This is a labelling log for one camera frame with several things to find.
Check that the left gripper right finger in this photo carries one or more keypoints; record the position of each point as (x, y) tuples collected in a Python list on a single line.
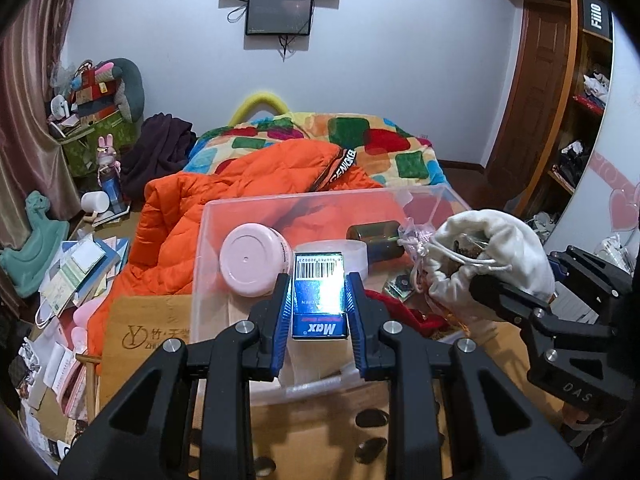
[(365, 317)]

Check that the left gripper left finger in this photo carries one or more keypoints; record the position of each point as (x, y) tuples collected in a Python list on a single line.
[(272, 319)]

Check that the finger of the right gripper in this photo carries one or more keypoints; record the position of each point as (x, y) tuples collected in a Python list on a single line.
[(508, 302), (588, 276)]

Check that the blue Max card box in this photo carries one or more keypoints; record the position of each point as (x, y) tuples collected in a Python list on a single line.
[(318, 296)]

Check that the red velvet pouch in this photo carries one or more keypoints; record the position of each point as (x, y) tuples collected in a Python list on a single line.
[(427, 325)]

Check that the white drawstring pouch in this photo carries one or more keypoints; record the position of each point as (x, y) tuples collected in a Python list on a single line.
[(484, 242)]

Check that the clear plastic storage bin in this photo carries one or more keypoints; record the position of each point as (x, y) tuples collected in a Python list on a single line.
[(317, 238)]

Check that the pink round jar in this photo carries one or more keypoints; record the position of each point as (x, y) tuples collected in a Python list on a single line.
[(251, 258)]

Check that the green metallic cylinder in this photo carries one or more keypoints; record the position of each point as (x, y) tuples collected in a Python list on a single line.
[(381, 239)]

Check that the pink organza bag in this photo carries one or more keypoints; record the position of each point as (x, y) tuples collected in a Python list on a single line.
[(415, 238)]

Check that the orange puffer jacket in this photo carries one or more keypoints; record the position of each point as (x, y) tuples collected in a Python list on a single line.
[(162, 256)]

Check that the cardboard box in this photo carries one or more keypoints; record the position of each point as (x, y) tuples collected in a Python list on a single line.
[(135, 328)]

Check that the wooden wardrobe shelf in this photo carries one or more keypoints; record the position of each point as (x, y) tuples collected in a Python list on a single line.
[(555, 107)]

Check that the stack of papers booklets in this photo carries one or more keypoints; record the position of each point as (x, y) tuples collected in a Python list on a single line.
[(81, 270)]

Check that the dark purple garment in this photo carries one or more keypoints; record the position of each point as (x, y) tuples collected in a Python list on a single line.
[(162, 148)]

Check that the white mug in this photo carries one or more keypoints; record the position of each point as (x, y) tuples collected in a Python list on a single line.
[(95, 202)]

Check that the yellow bed headboard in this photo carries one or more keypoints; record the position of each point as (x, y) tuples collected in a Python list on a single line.
[(256, 102)]

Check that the pink bunny bottle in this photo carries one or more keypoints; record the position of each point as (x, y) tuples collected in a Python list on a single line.
[(108, 172)]

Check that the teal rocking horse toy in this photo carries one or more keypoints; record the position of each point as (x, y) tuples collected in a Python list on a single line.
[(26, 267)]

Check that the green gift box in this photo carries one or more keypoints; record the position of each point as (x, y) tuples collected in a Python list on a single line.
[(81, 145)]

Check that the grey plush cushion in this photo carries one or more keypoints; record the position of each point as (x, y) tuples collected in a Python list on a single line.
[(129, 96)]

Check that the pink striped curtain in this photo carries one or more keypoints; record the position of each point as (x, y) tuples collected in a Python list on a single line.
[(31, 160)]

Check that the small wall monitor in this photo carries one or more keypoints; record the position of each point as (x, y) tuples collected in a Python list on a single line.
[(278, 17)]

